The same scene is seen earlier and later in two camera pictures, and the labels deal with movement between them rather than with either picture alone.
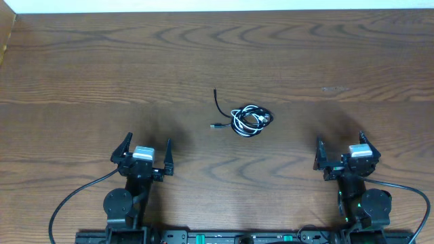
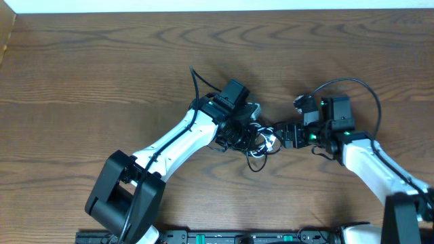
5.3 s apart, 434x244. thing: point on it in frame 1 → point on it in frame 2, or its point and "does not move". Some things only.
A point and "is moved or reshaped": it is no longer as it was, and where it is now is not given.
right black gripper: (321, 161) → (298, 141)
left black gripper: (159, 176) → (250, 139)
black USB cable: (246, 121) is moved or reshaped
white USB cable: (248, 120) is moved or reshaped
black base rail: (305, 236) does not move
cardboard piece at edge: (7, 19) does not move
